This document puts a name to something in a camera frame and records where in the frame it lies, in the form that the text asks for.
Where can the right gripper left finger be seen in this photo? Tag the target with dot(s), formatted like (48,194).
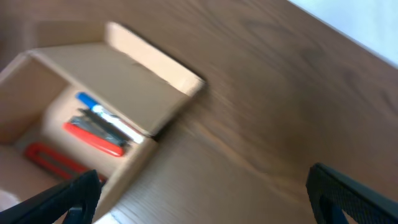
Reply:
(77,198)

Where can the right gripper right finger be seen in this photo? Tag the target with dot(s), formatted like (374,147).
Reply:
(333,196)

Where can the red utility knife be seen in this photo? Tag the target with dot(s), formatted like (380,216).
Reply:
(53,161)

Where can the red stapler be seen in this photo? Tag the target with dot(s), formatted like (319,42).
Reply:
(95,131)

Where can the blue whiteboard marker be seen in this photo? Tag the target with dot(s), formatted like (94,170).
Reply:
(114,120)

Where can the open cardboard box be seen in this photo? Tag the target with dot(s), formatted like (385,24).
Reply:
(128,77)

